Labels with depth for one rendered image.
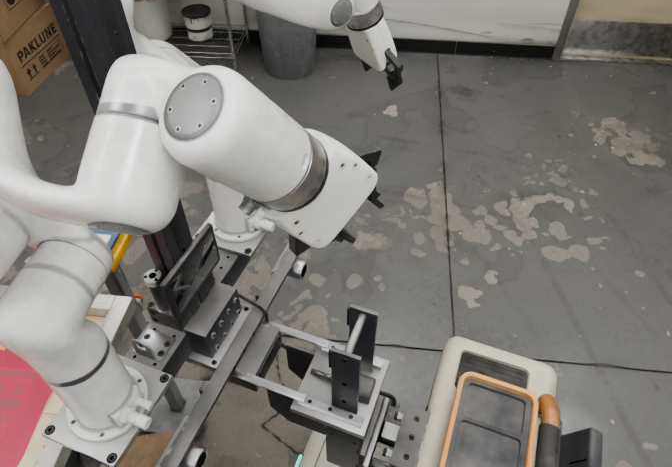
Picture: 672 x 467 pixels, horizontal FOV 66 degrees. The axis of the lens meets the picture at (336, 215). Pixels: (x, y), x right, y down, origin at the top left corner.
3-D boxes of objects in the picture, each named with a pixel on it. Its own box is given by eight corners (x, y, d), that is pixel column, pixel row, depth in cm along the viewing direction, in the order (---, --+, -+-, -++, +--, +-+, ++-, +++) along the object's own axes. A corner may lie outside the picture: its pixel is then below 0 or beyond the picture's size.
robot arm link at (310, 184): (261, 233, 42) (278, 240, 45) (329, 148, 42) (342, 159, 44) (211, 182, 46) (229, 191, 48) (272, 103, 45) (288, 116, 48)
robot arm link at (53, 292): (20, 387, 70) (-42, 322, 58) (69, 306, 79) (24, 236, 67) (87, 398, 69) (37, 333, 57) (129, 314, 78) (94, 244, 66)
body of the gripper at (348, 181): (273, 237, 44) (329, 259, 54) (348, 143, 43) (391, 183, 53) (224, 188, 48) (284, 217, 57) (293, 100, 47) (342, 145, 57)
